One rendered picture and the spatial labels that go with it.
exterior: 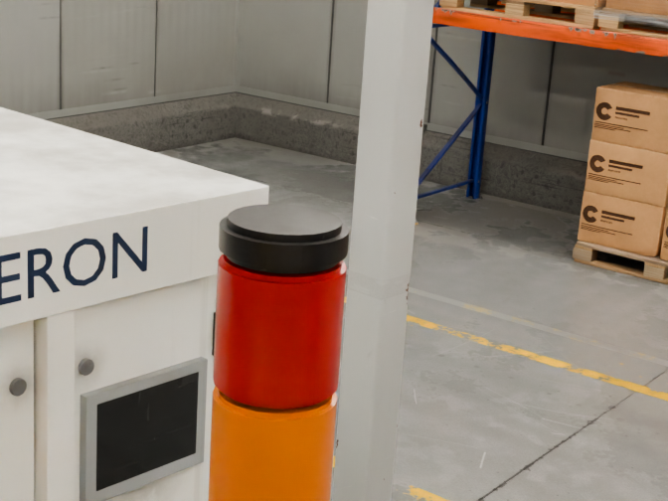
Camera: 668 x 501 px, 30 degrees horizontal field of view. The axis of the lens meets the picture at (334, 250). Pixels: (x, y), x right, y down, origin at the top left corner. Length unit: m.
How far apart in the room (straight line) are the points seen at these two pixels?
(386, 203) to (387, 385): 0.50
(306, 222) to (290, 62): 11.21
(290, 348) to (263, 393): 0.02
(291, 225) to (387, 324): 2.74
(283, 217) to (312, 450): 0.09
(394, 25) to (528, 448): 3.21
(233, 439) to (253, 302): 0.06
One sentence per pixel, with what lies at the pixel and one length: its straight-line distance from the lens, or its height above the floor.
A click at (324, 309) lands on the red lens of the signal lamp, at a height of 2.31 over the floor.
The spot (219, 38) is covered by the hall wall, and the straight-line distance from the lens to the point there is 11.88.
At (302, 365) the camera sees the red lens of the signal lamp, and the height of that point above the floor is 2.29.
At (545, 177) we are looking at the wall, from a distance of 10.20.
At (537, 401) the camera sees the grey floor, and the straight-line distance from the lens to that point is 6.41.
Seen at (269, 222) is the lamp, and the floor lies 2.34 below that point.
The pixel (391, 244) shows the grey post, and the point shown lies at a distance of 3.13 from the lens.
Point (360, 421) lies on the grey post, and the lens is 3.31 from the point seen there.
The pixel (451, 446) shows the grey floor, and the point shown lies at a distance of 5.80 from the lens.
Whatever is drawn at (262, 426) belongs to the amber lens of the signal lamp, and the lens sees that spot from 0.48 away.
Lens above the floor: 2.47
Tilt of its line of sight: 17 degrees down
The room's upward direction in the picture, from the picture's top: 4 degrees clockwise
